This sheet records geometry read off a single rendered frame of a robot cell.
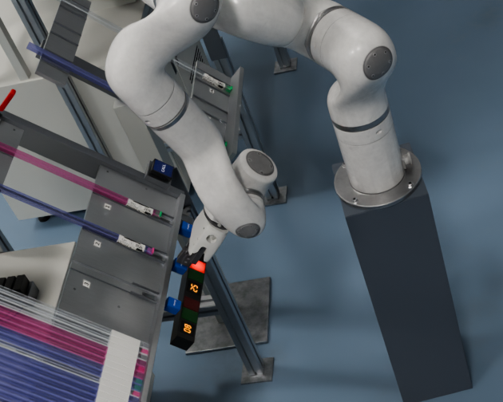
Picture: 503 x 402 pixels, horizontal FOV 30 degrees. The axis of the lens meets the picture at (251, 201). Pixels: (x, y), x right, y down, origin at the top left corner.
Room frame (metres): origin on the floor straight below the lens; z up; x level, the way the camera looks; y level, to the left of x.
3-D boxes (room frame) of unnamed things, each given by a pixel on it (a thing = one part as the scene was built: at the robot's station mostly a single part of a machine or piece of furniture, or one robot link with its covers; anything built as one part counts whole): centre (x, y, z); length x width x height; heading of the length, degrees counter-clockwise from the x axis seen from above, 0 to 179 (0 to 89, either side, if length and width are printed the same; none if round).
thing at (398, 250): (1.52, -0.27, 0.35); 0.18 x 0.18 x 0.70; 81
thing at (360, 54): (1.49, -0.28, 1.00); 0.19 x 0.12 x 0.24; 17
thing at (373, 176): (1.52, -0.27, 0.79); 0.19 x 0.19 x 0.18
